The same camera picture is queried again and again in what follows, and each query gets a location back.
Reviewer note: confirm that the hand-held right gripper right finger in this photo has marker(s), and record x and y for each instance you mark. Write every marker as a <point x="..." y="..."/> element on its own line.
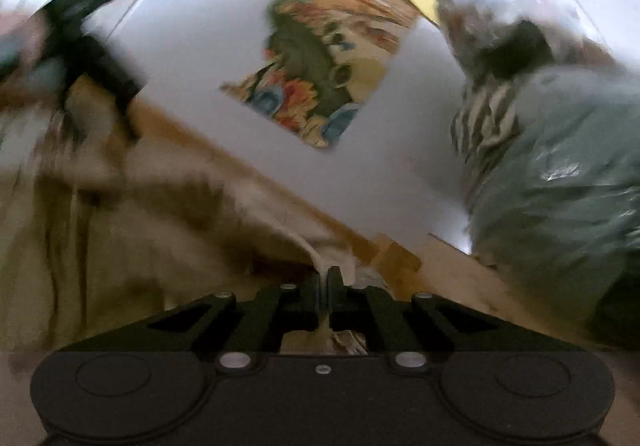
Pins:
<point x="336" y="298"/>

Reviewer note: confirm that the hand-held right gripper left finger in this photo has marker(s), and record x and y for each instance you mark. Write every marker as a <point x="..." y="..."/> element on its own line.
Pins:
<point x="317" y="298"/>

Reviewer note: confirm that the beige pillow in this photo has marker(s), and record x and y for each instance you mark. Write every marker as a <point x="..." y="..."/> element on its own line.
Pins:
<point x="150" y="226"/>

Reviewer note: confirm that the clear plastic bag of clothes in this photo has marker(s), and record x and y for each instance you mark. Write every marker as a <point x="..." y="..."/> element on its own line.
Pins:
<point x="565" y="186"/>

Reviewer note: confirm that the striped cloth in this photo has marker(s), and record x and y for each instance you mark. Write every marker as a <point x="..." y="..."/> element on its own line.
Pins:
<point x="487" y="119"/>

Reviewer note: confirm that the grey fluffy cloth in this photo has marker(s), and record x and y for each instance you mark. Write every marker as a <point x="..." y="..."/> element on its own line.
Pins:
<point x="500" y="31"/>

